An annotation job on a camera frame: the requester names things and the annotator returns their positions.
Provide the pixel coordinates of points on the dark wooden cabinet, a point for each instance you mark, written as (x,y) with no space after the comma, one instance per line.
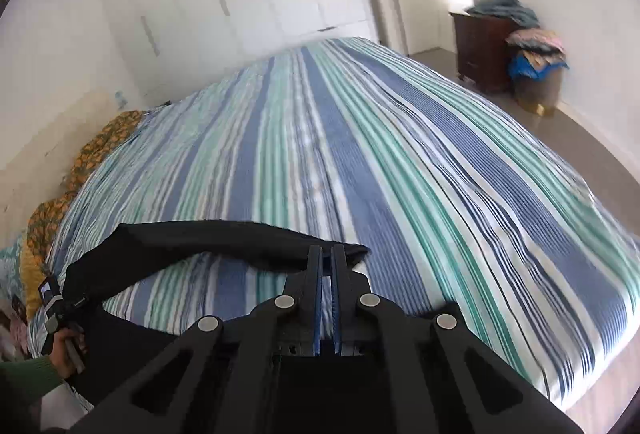
(480,51)

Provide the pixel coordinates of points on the person's left forearm green sleeve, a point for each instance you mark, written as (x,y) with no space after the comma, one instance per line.
(25,376)

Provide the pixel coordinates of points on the teal clothes heap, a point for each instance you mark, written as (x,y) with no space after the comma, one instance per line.
(505,8)

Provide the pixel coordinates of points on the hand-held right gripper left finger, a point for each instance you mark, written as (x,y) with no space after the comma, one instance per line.
(316,299)

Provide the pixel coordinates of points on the cream padded headboard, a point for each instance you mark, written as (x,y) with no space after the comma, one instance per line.
(45,148)

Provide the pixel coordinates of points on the brown laundry basket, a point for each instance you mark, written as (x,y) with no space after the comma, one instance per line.
(540,88)

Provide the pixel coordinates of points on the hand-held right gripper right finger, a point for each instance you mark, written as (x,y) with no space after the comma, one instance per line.
(337,299)

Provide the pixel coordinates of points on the pile of colourful clothes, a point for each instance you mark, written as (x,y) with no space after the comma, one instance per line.
(537,46)

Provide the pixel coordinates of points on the person's left hand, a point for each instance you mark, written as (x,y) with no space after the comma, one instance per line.
(64,356)

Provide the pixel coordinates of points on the pink cloth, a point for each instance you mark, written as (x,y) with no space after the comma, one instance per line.
(12,329)

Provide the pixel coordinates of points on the black pants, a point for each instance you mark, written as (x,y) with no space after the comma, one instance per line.
(200,239)

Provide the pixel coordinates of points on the teal floral pillow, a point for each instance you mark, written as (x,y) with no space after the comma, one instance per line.
(11,264)

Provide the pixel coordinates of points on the bed with striped sheet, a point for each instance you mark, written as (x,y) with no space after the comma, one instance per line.
(360,148)

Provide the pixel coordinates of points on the orange floral blanket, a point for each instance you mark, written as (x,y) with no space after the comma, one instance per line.
(85,158)

